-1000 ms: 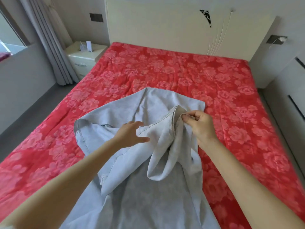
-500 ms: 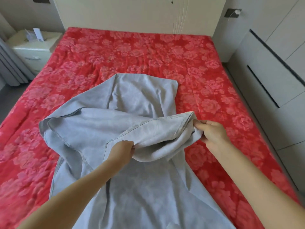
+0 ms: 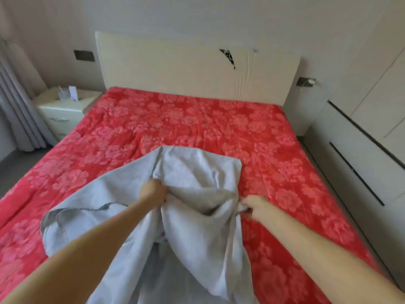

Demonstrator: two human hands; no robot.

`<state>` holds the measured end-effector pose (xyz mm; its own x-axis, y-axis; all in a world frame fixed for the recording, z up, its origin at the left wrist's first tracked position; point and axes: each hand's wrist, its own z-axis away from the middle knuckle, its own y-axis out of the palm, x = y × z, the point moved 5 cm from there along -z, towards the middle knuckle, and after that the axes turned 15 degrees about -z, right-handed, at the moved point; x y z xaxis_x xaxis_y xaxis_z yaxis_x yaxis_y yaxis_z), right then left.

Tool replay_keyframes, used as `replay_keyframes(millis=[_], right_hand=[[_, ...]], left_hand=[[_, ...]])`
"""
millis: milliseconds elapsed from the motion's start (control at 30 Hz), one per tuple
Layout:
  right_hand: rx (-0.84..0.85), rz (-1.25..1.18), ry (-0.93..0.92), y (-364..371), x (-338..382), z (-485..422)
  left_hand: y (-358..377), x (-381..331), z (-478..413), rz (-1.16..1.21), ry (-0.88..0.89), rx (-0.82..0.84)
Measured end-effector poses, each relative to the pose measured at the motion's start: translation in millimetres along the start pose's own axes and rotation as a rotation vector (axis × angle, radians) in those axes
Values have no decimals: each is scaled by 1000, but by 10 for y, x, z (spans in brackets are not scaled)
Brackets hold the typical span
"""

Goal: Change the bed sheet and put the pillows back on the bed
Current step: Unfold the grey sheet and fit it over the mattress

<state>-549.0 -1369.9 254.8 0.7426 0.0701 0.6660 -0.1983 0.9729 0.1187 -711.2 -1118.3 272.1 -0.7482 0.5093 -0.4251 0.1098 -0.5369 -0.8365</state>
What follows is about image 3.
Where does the red floral mattress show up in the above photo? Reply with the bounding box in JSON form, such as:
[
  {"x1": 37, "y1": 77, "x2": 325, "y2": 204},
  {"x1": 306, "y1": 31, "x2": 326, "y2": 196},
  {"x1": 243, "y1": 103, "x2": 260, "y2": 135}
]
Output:
[{"x1": 0, "y1": 87, "x2": 381, "y2": 304}]

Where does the grey curtain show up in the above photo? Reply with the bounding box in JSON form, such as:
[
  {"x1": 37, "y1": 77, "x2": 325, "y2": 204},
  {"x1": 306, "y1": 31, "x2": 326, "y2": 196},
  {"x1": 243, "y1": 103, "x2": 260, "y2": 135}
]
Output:
[{"x1": 0, "y1": 38, "x2": 59, "y2": 152}]

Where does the person's right forearm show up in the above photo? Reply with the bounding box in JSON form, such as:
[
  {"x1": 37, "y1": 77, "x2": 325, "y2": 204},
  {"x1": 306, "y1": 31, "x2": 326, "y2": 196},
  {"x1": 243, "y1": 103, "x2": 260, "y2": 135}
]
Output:
[{"x1": 258, "y1": 206, "x2": 405, "y2": 304}]

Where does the white wardrobe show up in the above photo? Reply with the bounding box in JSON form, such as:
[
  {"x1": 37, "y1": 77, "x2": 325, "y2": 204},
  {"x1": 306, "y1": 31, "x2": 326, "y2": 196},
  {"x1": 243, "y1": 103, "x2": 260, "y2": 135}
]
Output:
[{"x1": 300, "y1": 0, "x2": 405, "y2": 289}]

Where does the person's left forearm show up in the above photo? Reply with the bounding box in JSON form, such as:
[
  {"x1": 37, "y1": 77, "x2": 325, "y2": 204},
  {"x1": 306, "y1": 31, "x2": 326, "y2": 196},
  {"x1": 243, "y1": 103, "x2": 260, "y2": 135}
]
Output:
[{"x1": 3, "y1": 198, "x2": 157, "y2": 304}]

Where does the cream nightstand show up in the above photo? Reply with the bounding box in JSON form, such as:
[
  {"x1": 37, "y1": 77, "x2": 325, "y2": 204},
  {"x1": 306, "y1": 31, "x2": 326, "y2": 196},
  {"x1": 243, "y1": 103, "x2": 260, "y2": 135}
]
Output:
[{"x1": 32, "y1": 87, "x2": 103, "y2": 142}]

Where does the person's right hand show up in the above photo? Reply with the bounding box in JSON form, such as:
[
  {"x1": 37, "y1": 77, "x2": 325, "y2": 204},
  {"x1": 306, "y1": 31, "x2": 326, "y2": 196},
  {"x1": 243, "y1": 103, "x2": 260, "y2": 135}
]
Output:
[{"x1": 239, "y1": 195, "x2": 273, "y2": 223}]

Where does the blue-grey cloth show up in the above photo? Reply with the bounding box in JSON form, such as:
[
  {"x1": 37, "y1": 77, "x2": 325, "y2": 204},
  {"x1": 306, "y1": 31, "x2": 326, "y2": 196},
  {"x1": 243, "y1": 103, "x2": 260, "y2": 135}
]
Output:
[{"x1": 40, "y1": 145, "x2": 260, "y2": 304}]

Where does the person's left hand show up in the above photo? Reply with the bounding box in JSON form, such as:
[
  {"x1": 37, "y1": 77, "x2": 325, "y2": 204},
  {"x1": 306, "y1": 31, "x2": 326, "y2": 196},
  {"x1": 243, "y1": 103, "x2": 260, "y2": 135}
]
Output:
[{"x1": 139, "y1": 179, "x2": 169, "y2": 208}]

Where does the dark wall switch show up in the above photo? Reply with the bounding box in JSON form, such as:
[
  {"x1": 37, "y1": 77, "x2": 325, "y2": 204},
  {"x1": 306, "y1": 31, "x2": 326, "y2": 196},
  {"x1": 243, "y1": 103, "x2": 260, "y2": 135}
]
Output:
[{"x1": 73, "y1": 50, "x2": 96, "y2": 62}]

